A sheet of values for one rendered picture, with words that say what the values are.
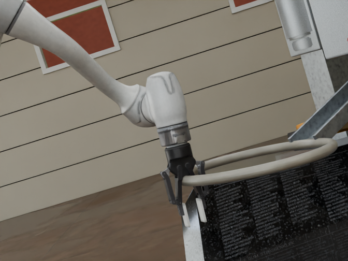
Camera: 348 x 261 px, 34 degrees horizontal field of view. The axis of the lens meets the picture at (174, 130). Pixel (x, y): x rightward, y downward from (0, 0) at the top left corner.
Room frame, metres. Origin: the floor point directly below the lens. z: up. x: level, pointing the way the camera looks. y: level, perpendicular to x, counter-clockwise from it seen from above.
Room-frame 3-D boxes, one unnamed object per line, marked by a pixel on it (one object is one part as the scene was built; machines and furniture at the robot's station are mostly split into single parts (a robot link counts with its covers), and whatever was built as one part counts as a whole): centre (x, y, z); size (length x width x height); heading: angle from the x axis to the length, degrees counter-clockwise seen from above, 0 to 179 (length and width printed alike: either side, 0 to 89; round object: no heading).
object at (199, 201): (1.62, -0.01, 0.84); 0.03 x 0.01 x 0.07; 18
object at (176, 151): (1.62, 0.01, 0.99); 0.08 x 0.07 x 0.09; 108
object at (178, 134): (1.62, 0.00, 1.07); 0.09 x 0.09 x 0.06
